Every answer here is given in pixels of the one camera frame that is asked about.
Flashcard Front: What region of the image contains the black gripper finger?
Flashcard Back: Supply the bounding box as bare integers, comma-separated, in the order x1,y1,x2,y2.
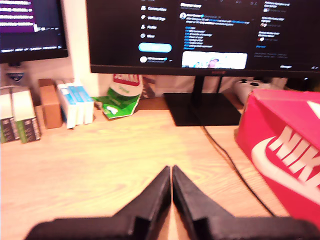
172,164,235,239
113,165,172,238

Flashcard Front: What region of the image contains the red Nike shoebox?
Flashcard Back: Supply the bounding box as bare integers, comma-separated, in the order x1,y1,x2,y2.
234,89,320,230

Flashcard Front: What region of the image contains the white and blue box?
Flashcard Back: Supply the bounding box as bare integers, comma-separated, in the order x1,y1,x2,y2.
67,84,86,126
76,85,96,125
56,83,78,130

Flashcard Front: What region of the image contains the brown cardboard box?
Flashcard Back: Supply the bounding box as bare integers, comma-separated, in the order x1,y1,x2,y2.
37,78,64,130

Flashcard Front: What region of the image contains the dark green printed box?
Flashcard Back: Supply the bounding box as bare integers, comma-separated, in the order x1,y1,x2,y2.
10,89,42,144
0,86,20,145

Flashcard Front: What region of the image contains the green and white bag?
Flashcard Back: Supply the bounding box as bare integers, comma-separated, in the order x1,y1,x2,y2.
93,73,144,122

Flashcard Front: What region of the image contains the white game controller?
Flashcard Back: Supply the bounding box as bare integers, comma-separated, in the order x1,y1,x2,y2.
233,78,276,105

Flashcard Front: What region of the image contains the wide black computer monitor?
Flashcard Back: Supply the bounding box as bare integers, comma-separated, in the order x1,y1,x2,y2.
85,0,320,127

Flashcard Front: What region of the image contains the dark blue shield badge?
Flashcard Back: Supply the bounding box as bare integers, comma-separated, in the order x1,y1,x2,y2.
5,72,26,85

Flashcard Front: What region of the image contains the computer monitor with purple terminal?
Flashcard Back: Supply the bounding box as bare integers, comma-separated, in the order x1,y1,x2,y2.
0,0,69,64

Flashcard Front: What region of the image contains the black cable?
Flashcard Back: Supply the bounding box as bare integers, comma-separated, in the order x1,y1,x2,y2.
201,125,276,217

